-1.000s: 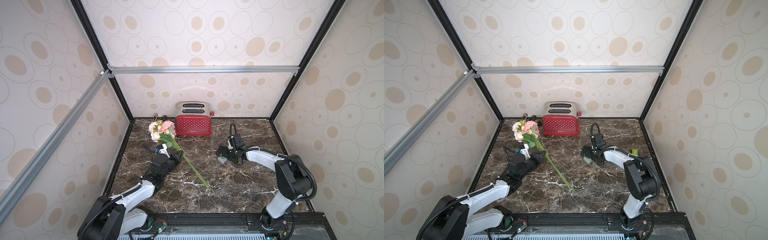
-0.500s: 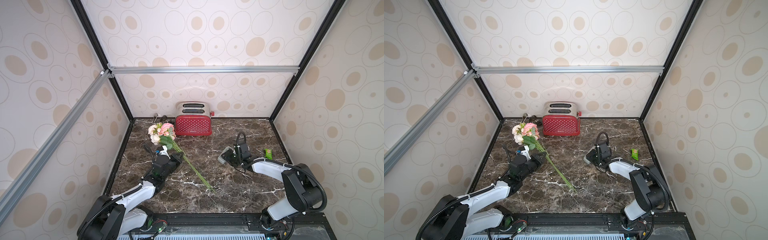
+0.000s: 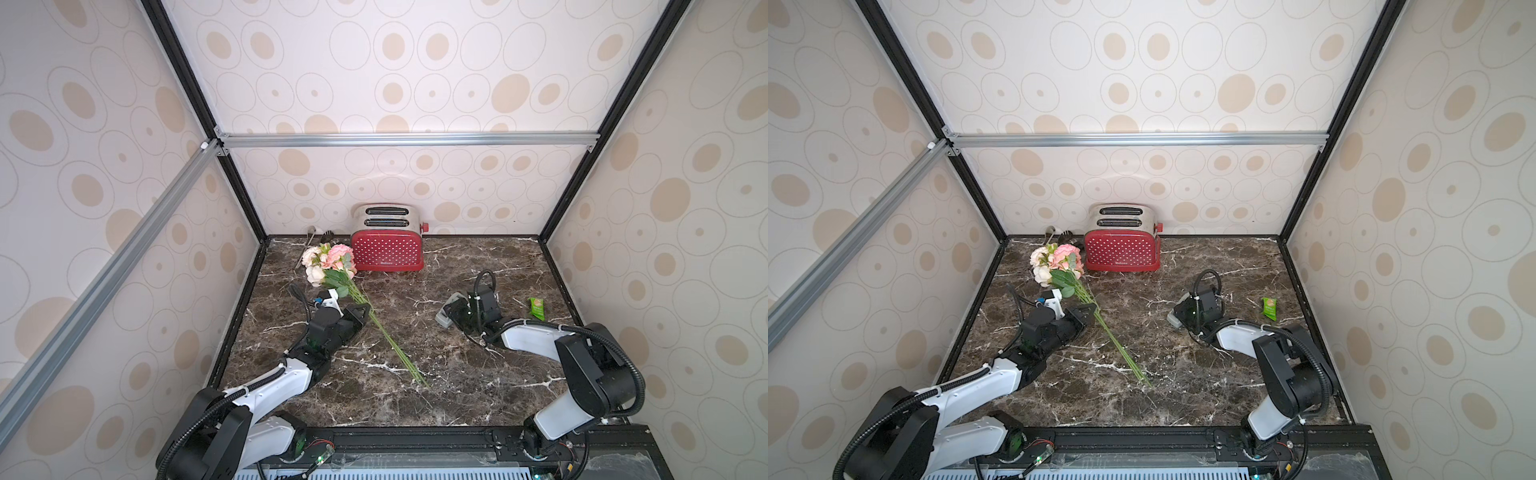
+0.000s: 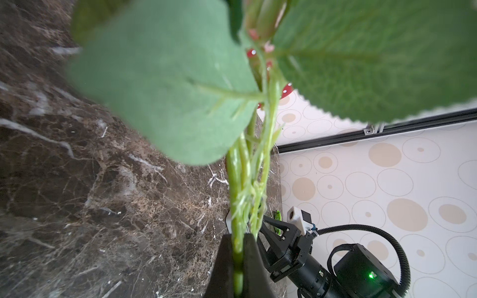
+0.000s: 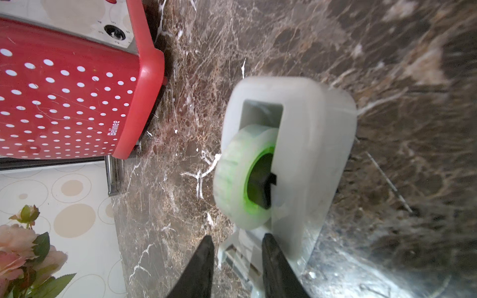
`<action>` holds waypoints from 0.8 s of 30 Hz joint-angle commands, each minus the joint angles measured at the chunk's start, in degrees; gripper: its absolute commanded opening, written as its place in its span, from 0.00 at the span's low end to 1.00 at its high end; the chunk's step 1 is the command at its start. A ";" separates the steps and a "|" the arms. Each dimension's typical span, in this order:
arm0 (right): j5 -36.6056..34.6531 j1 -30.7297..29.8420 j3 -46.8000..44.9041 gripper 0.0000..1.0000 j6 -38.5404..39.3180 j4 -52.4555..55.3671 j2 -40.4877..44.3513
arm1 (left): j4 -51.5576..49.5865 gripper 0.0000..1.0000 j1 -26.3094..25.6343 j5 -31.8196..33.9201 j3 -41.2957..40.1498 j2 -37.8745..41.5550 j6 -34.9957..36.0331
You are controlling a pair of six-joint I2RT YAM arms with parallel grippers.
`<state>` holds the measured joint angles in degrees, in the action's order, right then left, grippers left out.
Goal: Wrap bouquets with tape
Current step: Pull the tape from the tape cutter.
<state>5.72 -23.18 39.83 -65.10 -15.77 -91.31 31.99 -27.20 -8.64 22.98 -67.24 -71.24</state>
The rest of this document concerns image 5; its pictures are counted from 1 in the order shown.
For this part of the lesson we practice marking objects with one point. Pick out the red polka dot toaster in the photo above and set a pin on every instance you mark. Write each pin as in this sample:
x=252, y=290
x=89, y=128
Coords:
x=79, y=79

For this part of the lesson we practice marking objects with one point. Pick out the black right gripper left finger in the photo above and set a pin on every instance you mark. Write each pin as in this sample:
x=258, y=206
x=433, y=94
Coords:
x=196, y=279

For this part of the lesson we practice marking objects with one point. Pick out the metal kitchen tongs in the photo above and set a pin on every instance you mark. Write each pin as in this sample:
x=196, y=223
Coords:
x=114, y=175

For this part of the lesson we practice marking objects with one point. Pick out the pink artificial flower bouquet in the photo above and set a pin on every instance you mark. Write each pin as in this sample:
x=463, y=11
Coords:
x=29, y=261

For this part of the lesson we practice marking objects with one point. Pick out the green core tape roll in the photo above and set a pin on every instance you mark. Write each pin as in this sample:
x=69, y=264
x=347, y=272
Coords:
x=252, y=147

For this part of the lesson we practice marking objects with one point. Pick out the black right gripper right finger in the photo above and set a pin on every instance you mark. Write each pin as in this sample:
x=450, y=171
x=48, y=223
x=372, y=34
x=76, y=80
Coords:
x=279, y=279

